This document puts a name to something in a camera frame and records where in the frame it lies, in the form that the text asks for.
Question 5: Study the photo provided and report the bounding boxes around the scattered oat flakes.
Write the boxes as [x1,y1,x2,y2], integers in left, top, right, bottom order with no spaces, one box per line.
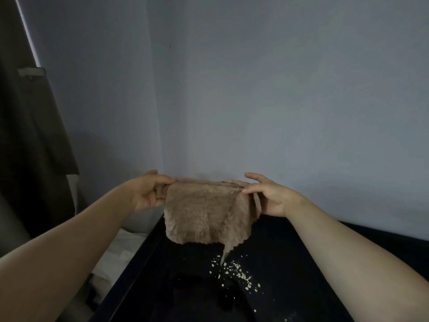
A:
[209,256,298,315]

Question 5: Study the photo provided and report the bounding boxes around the dark brown curtain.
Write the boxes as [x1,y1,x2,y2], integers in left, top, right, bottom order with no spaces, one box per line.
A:
[0,0,80,239]

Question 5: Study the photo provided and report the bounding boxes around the person's right hand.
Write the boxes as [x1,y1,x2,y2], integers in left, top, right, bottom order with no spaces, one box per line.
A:
[242,172,304,218]

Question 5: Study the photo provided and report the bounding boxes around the person's left forearm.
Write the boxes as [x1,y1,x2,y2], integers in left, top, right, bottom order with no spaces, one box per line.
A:
[0,183,137,322]

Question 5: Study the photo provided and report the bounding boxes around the white bedding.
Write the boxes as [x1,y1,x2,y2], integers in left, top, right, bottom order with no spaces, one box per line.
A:
[90,228,149,306]

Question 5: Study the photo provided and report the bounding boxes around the grey curtain tag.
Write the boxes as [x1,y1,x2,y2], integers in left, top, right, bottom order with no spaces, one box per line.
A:
[18,66,46,78]

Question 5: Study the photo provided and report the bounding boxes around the beige fluffy cloth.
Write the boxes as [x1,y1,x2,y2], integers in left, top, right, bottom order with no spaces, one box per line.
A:
[154,178,263,264]

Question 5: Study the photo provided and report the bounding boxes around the person's right forearm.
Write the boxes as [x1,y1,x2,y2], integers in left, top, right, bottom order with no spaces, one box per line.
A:
[284,195,429,322]

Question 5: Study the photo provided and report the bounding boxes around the person's left hand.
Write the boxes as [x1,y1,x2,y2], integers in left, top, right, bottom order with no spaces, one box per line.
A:
[130,169,178,212]

